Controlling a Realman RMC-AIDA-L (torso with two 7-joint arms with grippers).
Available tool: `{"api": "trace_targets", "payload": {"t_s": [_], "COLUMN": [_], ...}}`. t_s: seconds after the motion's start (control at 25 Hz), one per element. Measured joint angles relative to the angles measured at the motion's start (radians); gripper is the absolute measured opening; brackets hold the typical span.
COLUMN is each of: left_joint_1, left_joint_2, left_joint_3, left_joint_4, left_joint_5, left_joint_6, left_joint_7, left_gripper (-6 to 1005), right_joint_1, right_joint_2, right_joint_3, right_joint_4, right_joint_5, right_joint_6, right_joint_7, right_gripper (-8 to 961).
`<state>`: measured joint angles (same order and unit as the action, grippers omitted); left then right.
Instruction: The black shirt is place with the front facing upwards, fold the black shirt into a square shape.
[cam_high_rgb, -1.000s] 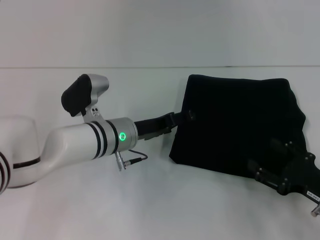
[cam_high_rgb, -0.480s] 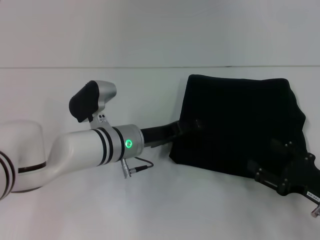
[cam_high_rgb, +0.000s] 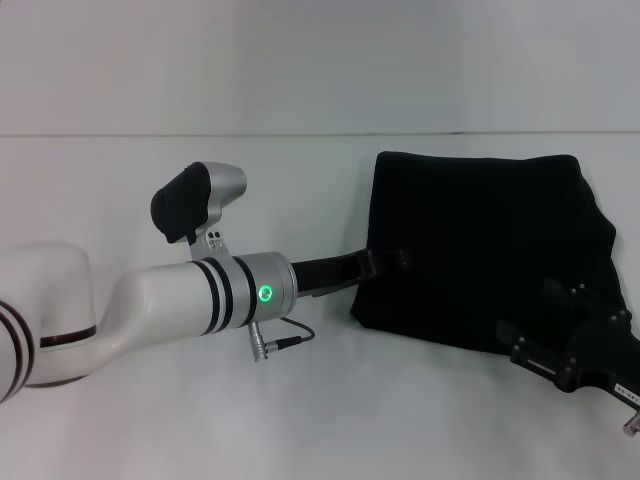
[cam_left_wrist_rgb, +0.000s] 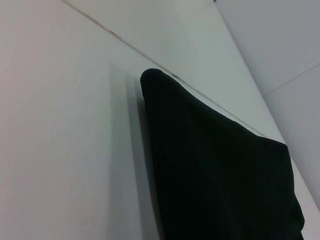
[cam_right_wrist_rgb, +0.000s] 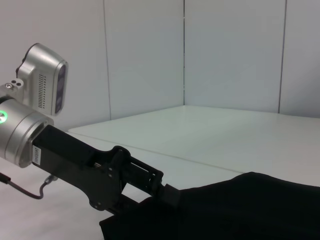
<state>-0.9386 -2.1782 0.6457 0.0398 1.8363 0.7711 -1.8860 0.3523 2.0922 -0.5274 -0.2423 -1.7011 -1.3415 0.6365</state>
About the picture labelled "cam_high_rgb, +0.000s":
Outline silver angled connector plug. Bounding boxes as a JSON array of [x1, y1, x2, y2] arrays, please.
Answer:
[[619, 403, 640, 437]]

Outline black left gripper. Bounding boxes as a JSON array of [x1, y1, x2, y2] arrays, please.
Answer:
[[289, 247, 413, 300]]

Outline black shirt with FREE print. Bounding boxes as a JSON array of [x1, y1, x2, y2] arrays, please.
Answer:
[[347, 149, 630, 362]]

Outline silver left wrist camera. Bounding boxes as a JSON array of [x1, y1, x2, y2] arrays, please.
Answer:
[[148, 159, 250, 262]]

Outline dark red cable with plug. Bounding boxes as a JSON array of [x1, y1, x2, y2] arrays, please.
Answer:
[[246, 316, 320, 365]]

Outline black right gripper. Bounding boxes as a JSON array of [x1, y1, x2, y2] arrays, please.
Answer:
[[493, 278, 640, 402]]

